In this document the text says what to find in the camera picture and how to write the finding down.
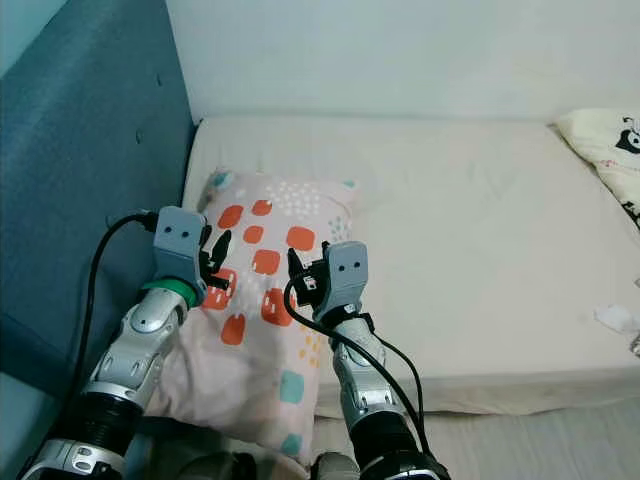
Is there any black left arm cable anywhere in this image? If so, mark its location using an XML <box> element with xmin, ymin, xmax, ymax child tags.
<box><xmin>50</xmin><ymin>210</ymin><xmax>161</xmax><ymax>480</ymax></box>

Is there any white tissue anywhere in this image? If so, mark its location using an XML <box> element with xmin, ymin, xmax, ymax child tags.
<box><xmin>597</xmin><ymin>305</ymin><xmax>637</xmax><ymax>333</ymax></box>

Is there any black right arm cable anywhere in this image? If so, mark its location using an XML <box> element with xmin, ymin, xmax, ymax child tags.
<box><xmin>282</xmin><ymin>280</ymin><xmax>433</xmax><ymax>461</ymax></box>

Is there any grey robot leg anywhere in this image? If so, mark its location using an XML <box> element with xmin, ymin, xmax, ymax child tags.
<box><xmin>180</xmin><ymin>452</ymin><xmax>256</xmax><ymax>480</ymax></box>
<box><xmin>310</xmin><ymin>452</ymin><xmax>361</xmax><ymax>480</ymax></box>

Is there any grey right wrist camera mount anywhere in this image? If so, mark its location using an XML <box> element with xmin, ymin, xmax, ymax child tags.
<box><xmin>325</xmin><ymin>242</ymin><xmax>369</xmax><ymax>319</ymax></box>

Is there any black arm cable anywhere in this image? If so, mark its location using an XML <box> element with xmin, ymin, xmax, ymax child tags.
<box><xmin>50</xmin><ymin>210</ymin><xmax>161</xmax><ymax>480</ymax></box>
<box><xmin>282</xmin><ymin>280</ymin><xmax>433</xmax><ymax>461</ymax></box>

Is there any grey robot left leg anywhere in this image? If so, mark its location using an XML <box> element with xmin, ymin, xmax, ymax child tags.
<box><xmin>180</xmin><ymin>452</ymin><xmax>256</xmax><ymax>480</ymax></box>

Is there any pink patterned pillow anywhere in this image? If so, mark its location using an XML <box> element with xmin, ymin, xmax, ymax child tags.
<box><xmin>145</xmin><ymin>168</ymin><xmax>361</xmax><ymax>466</ymax></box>

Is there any beige mattress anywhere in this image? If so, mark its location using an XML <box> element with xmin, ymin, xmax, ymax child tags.
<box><xmin>180</xmin><ymin>115</ymin><xmax>640</xmax><ymax>419</ymax></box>

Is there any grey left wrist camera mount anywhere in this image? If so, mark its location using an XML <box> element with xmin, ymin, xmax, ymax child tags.
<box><xmin>153</xmin><ymin>207</ymin><xmax>206</xmax><ymax>291</ymax></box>

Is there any grey robot right leg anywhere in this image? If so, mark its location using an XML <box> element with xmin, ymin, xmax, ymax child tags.
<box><xmin>310</xmin><ymin>452</ymin><xmax>361</xmax><ymax>480</ymax></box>

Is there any teal upholstered headboard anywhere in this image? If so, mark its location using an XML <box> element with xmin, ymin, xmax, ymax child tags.
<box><xmin>0</xmin><ymin>0</ymin><xmax>196</xmax><ymax>376</ymax></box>

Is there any cream cartoon print quilt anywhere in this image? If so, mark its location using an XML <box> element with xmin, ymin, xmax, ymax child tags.
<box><xmin>555</xmin><ymin>108</ymin><xmax>640</xmax><ymax>231</ymax></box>

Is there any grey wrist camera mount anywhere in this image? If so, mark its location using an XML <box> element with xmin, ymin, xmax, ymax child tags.
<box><xmin>153</xmin><ymin>207</ymin><xmax>206</xmax><ymax>291</ymax></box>
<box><xmin>325</xmin><ymin>242</ymin><xmax>369</xmax><ymax>319</ymax></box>

